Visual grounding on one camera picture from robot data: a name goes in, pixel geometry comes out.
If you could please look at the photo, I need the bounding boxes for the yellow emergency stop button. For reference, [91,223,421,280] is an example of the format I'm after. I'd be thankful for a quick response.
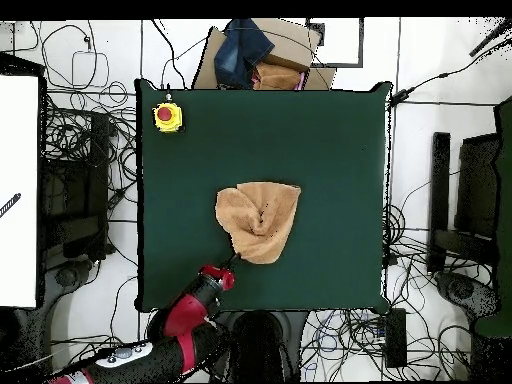
[152,101,185,134]

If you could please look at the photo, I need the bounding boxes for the black power adapter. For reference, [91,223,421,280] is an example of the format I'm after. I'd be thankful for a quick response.
[388,88,411,108]

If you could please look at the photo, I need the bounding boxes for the black tripod leg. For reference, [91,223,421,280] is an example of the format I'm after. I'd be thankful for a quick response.
[469,17,512,57]

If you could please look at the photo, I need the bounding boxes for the dark square floor frame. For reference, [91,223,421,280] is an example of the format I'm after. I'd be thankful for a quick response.
[305,17,365,69]

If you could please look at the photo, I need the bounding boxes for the blue denim jeans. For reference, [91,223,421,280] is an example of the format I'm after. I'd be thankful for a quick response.
[213,17,276,90]

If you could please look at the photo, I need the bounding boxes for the black caster base leg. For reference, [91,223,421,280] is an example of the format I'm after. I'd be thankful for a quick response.
[433,269,501,321]
[39,259,95,333]

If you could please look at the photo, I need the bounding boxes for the black flat floor bar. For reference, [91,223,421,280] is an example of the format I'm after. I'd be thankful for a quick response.
[426,131,452,275]

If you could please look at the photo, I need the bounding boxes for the dark green tablecloth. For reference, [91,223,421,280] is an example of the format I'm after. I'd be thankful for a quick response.
[134,77,394,315]

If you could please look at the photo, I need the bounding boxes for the green cloth covered table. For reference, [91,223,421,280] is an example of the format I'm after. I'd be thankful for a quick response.
[473,95,512,339]

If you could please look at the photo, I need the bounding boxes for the tan terry towel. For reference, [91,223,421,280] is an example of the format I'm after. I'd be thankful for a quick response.
[214,180,303,265]

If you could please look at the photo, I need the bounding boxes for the brown cardboard box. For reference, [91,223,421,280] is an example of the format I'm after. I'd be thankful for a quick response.
[191,17,338,91]

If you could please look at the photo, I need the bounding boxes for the orange folded towel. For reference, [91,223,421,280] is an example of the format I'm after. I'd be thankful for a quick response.
[252,61,307,91]

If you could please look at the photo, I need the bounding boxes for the tangle of black cables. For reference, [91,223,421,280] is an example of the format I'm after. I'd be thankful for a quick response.
[381,167,497,381]
[39,19,139,201]

